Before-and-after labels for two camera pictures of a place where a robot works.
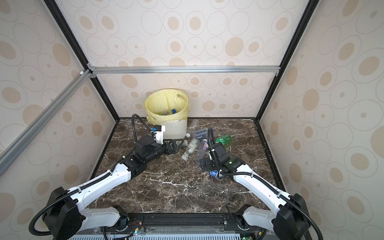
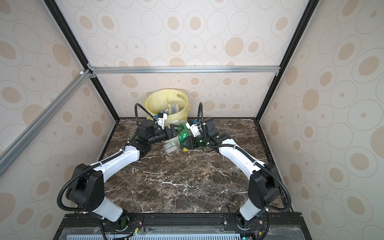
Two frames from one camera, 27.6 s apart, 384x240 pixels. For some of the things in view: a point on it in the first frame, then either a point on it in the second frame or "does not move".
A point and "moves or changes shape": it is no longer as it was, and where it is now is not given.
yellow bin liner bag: [165, 105] does not move
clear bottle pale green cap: [192, 145] moves or changes shape
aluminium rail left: [9, 154] does not move
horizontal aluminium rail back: [198, 69] does not move
